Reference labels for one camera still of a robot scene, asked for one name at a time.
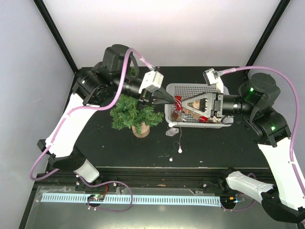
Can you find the white plastic basket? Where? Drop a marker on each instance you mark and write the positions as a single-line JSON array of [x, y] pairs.
[[185, 90]]

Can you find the red gift box ornament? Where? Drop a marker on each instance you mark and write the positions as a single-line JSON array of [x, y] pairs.
[[178, 98]]

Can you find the wooden tree base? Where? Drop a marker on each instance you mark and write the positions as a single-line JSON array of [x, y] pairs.
[[141, 130]]

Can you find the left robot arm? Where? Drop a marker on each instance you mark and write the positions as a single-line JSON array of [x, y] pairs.
[[122, 71]]

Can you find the brown pine cone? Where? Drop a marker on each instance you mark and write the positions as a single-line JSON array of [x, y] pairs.
[[174, 117]]

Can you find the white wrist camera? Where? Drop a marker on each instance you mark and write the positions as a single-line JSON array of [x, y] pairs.
[[152, 81], [213, 77]]

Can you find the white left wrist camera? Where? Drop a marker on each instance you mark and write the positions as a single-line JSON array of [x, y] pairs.
[[152, 81]]

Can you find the clear battery box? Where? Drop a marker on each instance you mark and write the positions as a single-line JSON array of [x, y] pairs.
[[172, 131]]

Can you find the black aluminium rail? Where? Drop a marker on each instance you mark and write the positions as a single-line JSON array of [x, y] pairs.
[[208, 180]]

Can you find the red poinsettia ornament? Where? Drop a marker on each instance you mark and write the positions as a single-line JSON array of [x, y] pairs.
[[203, 119]]

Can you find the black frame post left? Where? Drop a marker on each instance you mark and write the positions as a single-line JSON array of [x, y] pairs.
[[40, 5]]

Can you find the white slotted cable duct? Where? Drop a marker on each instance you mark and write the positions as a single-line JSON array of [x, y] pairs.
[[128, 199]]

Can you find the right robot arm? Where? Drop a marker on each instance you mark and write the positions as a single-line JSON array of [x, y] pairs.
[[284, 200]]

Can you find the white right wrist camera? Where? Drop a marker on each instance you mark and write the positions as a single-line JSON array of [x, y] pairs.
[[213, 77]]

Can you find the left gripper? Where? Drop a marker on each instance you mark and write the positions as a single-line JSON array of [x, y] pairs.
[[147, 98]]

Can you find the small green christmas tree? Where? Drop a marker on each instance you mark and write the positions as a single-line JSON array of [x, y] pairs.
[[125, 114]]

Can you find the black frame post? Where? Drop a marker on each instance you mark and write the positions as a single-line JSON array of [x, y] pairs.
[[275, 18], [40, 5]]

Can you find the black frame post right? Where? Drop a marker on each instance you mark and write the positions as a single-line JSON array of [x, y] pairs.
[[275, 18]]

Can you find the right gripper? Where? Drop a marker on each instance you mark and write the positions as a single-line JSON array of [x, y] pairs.
[[217, 103]]

